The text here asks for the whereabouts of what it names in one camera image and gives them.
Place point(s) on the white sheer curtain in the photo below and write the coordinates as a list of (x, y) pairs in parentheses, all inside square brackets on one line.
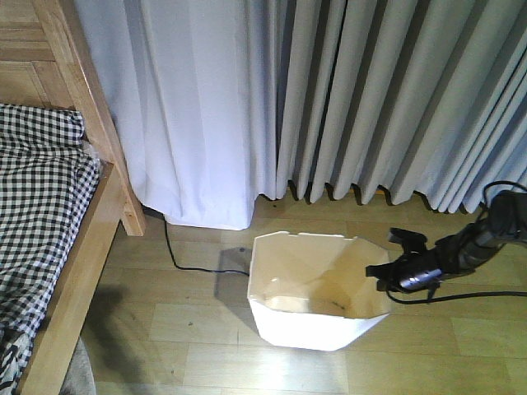
[(192, 90)]

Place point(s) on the black white checkered bedding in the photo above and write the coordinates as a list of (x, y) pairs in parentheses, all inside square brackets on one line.
[(48, 179)]

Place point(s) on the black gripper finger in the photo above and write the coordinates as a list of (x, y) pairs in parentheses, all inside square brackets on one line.
[(387, 275)]

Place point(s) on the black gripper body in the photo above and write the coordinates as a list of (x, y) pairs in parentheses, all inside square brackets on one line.
[(417, 271)]

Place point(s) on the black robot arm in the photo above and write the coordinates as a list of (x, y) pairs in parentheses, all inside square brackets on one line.
[(478, 242)]

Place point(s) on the wooden bed frame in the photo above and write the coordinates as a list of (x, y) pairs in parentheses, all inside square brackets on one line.
[(46, 63)]

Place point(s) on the round grey yellow rug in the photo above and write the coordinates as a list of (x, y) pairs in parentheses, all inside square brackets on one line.
[(79, 379)]

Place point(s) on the light grey pleated curtain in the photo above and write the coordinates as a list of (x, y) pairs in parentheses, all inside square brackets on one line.
[(411, 97)]

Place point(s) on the white plastic trash bin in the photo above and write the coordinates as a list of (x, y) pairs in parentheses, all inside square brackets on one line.
[(311, 291)]

